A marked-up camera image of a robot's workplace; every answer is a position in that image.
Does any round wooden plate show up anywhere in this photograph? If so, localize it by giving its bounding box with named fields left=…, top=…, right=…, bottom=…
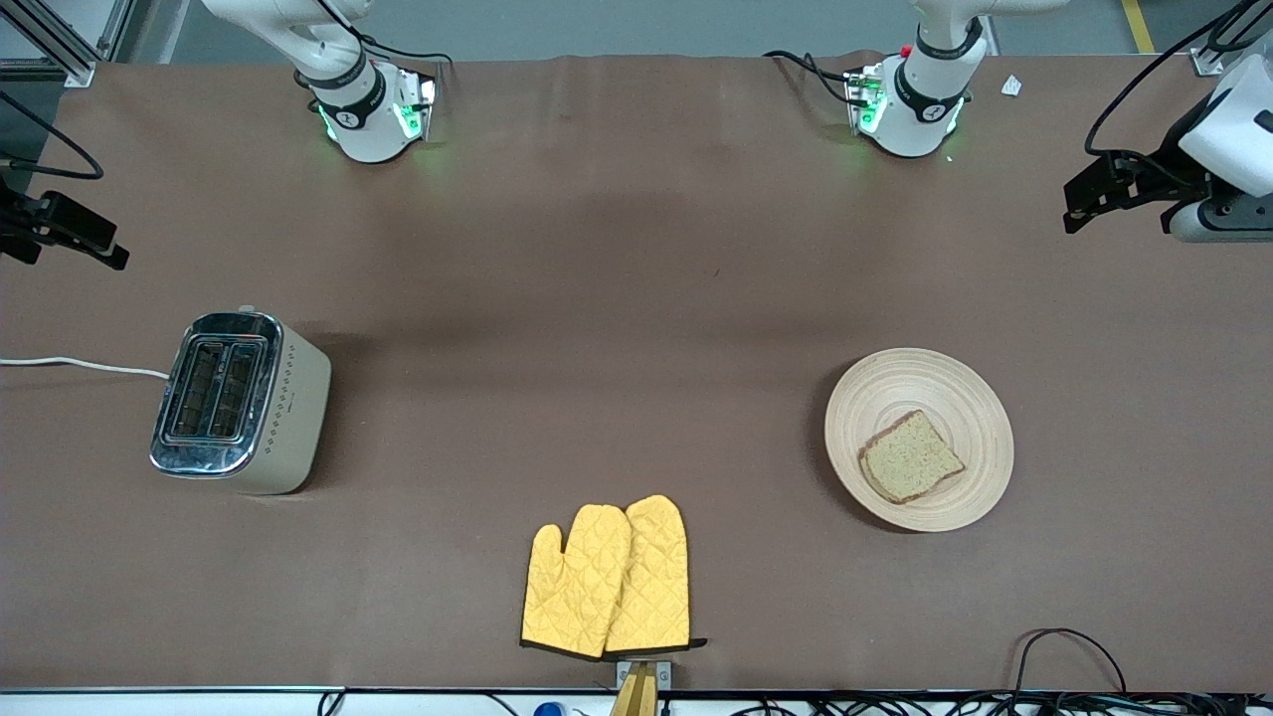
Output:
left=824, top=347, right=1015, bottom=534

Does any white toaster power cable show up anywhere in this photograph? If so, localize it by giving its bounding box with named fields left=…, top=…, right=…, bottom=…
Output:
left=0, top=356, right=171, bottom=381

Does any beige chrome two-slot toaster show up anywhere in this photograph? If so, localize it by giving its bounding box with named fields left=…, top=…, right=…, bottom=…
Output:
left=149, top=306, right=332, bottom=496

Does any brown table cover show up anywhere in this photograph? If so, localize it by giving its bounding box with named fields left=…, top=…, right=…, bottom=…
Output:
left=0, top=52, right=1273, bottom=693

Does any black base cable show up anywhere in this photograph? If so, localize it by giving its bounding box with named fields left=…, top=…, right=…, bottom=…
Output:
left=764, top=49, right=858, bottom=105
left=343, top=25, right=455, bottom=69

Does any black right base cable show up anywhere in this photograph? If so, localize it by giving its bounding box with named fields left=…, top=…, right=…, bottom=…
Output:
left=343, top=25, right=455, bottom=69

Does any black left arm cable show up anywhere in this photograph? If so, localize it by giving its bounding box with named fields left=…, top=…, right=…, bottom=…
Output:
left=1084, top=0, right=1273, bottom=190

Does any metal bracket with wooden stick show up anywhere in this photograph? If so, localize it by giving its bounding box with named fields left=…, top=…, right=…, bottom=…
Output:
left=608, top=660, right=673, bottom=716

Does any aluminium frame profile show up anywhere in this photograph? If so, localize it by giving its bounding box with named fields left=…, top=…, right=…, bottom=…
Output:
left=0, top=0, right=137, bottom=89

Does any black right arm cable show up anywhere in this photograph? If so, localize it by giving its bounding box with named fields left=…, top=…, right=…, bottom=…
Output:
left=0, top=89, right=105, bottom=182

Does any brown bread slice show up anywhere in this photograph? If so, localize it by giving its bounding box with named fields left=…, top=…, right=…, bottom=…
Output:
left=858, top=410, right=967, bottom=505

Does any black left base cable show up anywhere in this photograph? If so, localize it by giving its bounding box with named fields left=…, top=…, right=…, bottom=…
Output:
left=764, top=49, right=858, bottom=105

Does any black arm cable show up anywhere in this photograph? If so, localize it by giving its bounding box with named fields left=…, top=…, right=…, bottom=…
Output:
left=1084, top=0, right=1273, bottom=190
left=0, top=89, right=105, bottom=182

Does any yellow quilted oven mitt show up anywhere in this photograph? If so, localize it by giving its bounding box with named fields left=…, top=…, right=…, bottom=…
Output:
left=604, top=494, right=708, bottom=654
left=520, top=504, right=634, bottom=660

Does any black looped cable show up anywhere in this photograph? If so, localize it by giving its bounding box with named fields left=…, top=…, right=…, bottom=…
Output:
left=1008, top=627, right=1131, bottom=697

